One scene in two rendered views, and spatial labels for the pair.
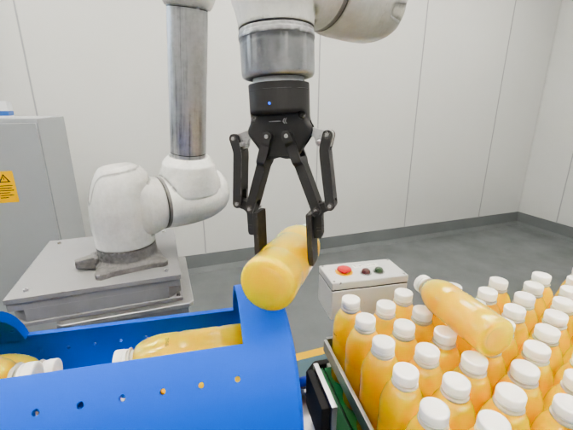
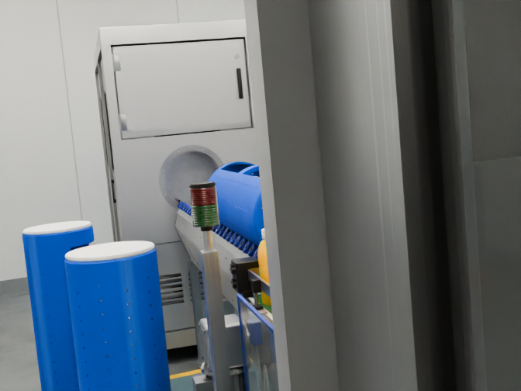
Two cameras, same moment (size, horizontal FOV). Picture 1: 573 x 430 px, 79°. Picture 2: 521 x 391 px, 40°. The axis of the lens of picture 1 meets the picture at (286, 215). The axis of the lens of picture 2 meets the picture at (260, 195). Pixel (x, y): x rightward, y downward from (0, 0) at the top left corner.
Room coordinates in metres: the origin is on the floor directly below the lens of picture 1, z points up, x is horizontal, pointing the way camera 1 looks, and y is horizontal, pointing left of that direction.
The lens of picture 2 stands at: (0.31, -2.19, 1.39)
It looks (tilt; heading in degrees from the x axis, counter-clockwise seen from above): 6 degrees down; 89
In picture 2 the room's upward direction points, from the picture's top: 5 degrees counter-clockwise
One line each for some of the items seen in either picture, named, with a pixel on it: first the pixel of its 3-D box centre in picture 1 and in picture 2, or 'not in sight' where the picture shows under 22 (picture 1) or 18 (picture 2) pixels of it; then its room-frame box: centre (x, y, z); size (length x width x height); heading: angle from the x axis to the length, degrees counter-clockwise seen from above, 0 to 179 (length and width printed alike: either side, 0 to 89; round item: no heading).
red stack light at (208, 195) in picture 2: not in sight; (203, 195); (0.20, -0.51, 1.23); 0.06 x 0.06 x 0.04
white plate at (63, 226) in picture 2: not in sight; (57, 227); (-0.50, 0.81, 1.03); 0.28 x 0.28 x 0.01
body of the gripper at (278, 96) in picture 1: (280, 121); not in sight; (0.45, 0.01, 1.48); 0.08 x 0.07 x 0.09; 73
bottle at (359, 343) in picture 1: (361, 363); not in sight; (0.58, -0.15, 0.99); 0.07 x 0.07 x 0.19
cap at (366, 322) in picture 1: (365, 322); not in sight; (0.58, -0.15, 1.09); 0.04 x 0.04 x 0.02
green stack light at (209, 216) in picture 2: not in sight; (205, 214); (0.20, -0.51, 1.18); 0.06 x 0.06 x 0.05
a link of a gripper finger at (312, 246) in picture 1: (312, 237); not in sight; (0.43, -0.03, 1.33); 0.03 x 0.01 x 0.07; 163
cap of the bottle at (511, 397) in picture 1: (510, 396); not in sight; (0.40, -0.33, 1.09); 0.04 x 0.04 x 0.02
